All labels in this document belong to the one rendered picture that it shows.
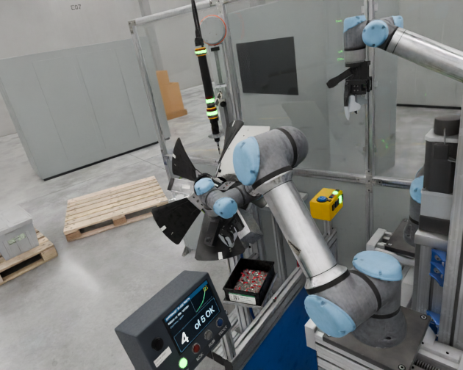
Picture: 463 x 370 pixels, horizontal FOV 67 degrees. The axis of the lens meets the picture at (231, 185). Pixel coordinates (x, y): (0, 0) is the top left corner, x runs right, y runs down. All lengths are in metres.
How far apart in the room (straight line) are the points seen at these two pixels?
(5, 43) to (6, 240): 9.91
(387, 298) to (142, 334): 0.60
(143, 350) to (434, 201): 0.84
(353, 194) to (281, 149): 1.30
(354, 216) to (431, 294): 1.06
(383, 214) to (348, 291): 1.31
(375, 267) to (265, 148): 0.40
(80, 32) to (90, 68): 7.00
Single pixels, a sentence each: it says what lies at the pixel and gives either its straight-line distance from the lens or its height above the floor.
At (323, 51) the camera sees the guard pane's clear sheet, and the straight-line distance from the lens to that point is 2.00.
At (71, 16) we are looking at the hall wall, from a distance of 13.89.
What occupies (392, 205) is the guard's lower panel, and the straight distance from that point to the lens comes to 2.12.
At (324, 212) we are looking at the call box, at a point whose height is 1.03.
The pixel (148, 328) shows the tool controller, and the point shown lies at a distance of 0.91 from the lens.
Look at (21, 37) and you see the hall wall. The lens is 13.51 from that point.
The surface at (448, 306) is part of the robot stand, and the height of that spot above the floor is 1.08.
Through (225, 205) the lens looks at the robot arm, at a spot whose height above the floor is 1.31.
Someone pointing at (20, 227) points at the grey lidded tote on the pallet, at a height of 0.42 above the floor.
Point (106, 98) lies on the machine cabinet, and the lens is 7.00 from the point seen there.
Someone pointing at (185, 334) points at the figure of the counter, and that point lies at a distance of 0.98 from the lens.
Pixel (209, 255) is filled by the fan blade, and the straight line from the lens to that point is 1.58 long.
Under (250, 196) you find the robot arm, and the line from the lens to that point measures 1.28.
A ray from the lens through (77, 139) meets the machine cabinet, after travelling 6.92.
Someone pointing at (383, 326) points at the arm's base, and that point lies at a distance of 1.05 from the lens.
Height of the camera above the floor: 1.85
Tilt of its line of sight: 23 degrees down
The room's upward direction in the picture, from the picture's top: 10 degrees counter-clockwise
